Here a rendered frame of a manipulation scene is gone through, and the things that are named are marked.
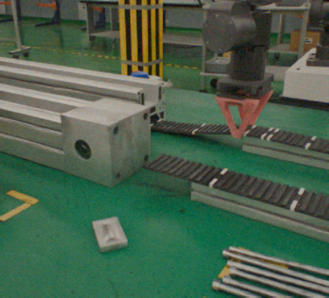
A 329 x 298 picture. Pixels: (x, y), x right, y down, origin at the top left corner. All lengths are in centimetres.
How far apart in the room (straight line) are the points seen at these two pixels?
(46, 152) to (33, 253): 21
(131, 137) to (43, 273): 23
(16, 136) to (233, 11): 40
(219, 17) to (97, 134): 23
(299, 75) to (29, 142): 66
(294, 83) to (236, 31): 49
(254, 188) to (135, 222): 15
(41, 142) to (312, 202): 40
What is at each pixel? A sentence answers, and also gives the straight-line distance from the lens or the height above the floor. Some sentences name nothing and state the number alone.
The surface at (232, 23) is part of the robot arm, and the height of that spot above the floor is 100.
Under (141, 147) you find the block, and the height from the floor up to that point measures 81.
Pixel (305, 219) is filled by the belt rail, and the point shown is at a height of 80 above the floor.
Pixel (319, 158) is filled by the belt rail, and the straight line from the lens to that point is 66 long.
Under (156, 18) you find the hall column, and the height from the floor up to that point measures 73.
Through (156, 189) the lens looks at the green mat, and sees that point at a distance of 55.
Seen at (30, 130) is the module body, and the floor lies 84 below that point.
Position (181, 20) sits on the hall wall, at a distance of 936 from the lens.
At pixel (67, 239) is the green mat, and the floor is 78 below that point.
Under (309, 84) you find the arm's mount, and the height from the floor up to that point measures 82.
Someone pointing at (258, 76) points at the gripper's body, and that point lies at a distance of 64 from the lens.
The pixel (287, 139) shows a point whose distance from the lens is 65.
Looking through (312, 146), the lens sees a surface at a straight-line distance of 65.
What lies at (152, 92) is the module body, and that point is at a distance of 79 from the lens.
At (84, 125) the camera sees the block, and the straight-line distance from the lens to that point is 55.
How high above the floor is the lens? 105
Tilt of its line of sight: 21 degrees down
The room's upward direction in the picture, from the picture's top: straight up
